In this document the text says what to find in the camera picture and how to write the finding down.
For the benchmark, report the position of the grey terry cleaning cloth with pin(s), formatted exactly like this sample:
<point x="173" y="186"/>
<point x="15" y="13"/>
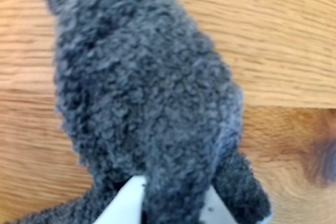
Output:
<point x="147" y="90"/>

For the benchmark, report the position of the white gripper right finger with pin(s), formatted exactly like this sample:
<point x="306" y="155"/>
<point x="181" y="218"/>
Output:
<point x="214" y="208"/>

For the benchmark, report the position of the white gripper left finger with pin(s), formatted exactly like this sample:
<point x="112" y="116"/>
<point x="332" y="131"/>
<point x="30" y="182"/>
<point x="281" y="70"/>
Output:
<point x="126" y="203"/>

